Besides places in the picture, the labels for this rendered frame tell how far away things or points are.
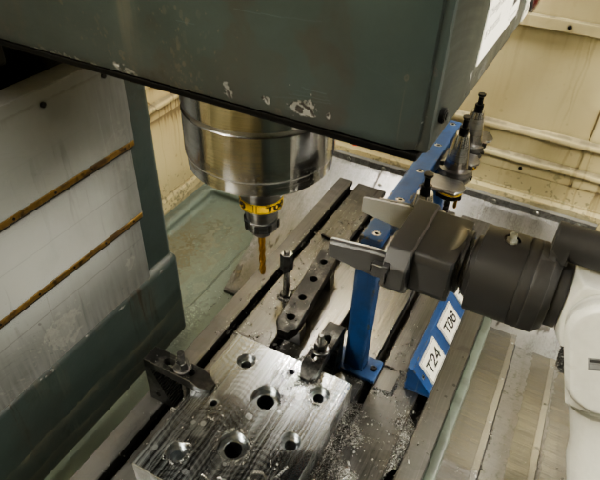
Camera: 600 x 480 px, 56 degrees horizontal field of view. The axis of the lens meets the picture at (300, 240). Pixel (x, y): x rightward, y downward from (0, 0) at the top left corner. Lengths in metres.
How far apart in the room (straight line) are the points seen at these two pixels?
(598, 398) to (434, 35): 0.35
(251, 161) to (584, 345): 0.33
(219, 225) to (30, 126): 1.12
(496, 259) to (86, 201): 0.75
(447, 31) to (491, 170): 1.34
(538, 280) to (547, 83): 1.06
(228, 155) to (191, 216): 1.49
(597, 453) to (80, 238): 0.87
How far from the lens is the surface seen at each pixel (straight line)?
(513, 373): 1.45
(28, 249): 1.03
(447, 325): 1.19
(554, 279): 0.55
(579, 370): 0.56
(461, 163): 1.09
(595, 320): 0.53
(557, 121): 1.60
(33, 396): 1.23
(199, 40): 0.44
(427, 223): 0.58
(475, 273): 0.54
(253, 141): 0.52
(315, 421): 0.94
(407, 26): 0.36
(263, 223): 0.65
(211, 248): 1.88
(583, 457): 0.65
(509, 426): 1.32
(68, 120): 1.00
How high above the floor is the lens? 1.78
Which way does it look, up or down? 39 degrees down
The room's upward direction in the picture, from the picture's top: 2 degrees clockwise
